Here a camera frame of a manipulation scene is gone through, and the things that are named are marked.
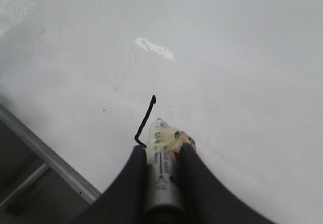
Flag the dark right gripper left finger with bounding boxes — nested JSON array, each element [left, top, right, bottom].
[[70, 146, 146, 223]]

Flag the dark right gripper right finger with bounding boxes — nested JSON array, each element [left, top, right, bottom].
[[179, 143, 273, 223]]

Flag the white black whiteboard marker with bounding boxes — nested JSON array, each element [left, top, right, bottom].
[[144, 119, 195, 223]]

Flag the white whiteboard with aluminium frame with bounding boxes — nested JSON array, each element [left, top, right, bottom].
[[0, 0, 323, 204]]

